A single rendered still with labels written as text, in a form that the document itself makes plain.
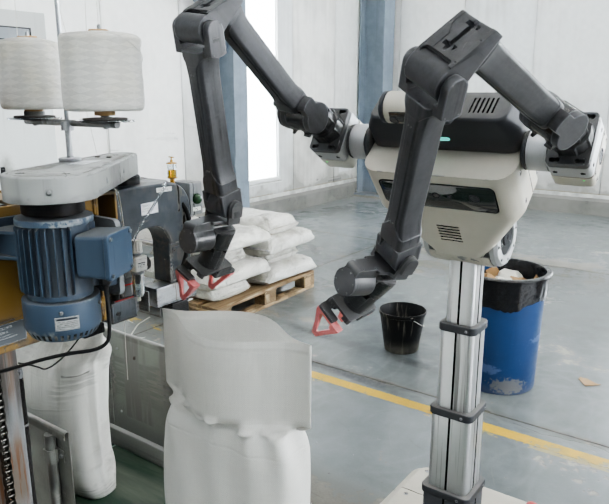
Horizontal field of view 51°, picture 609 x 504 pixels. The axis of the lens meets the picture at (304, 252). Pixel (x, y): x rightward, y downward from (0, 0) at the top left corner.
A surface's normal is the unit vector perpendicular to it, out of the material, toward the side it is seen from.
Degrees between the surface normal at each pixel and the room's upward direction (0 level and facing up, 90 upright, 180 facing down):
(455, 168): 40
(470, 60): 118
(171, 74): 90
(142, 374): 90
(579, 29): 90
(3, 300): 90
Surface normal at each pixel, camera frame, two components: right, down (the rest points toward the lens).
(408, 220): 0.48, 0.61
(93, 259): -0.21, 0.23
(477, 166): -0.38, -0.62
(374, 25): -0.58, 0.19
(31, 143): 0.81, 0.14
